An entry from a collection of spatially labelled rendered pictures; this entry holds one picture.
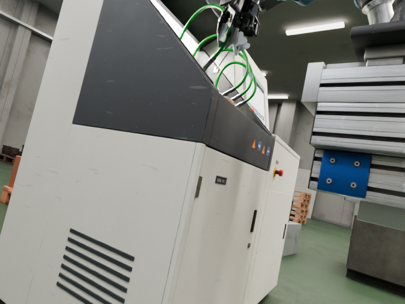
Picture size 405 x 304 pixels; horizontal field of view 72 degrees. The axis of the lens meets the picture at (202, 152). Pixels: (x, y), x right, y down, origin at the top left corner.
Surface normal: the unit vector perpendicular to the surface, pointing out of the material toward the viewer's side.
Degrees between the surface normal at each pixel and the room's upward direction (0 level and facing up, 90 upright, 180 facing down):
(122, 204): 90
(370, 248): 90
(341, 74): 90
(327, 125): 90
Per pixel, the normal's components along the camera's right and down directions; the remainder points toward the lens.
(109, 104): -0.47, -0.18
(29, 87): 0.79, 0.12
